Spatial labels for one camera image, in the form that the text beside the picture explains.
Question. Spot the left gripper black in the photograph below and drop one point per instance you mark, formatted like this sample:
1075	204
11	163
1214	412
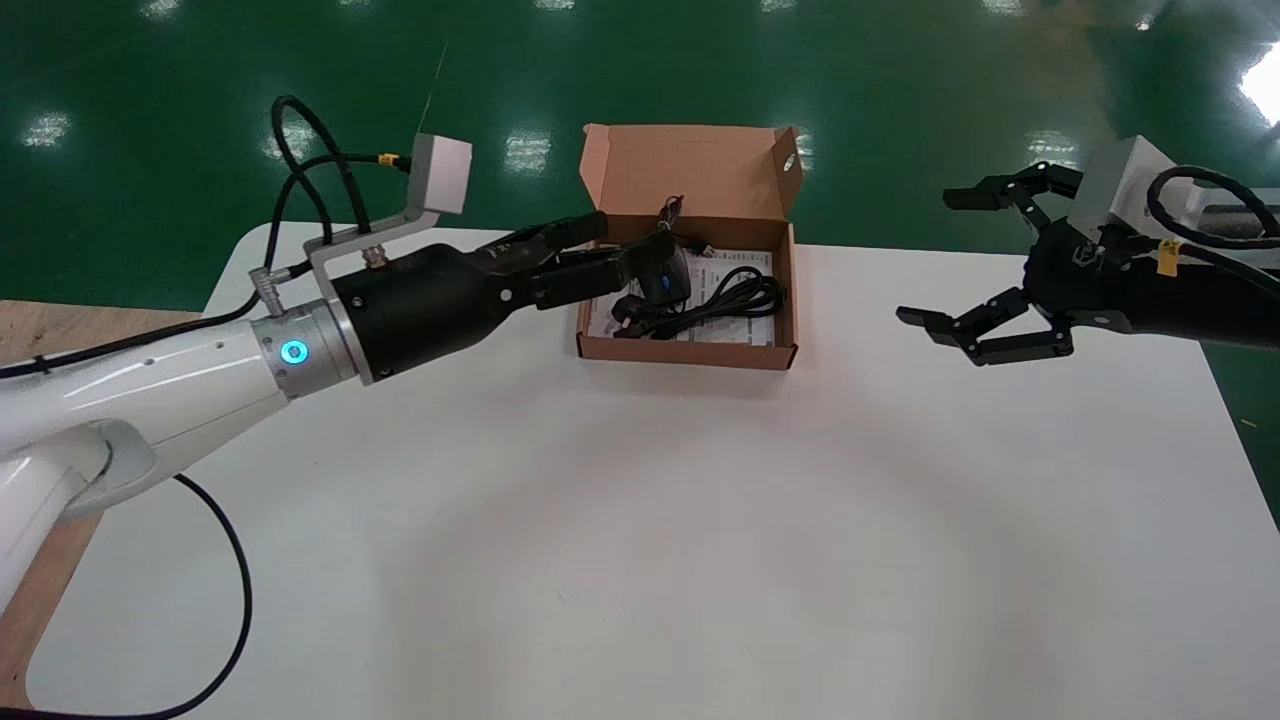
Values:
430	300

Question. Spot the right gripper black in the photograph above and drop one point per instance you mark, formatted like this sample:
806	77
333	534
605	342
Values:
1100	290

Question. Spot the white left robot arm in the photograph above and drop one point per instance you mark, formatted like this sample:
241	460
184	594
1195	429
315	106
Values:
150	390

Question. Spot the small open cardboard storage box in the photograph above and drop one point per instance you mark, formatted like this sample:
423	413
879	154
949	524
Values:
690	170

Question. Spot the white printed paper manual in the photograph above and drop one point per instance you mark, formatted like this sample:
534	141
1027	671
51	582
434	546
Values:
740	330

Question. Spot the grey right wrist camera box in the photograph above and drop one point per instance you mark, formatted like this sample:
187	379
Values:
1120	185

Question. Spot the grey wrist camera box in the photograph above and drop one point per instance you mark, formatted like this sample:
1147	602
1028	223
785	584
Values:
1120	185
440	170

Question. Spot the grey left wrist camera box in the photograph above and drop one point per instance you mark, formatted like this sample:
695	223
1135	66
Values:
440	170

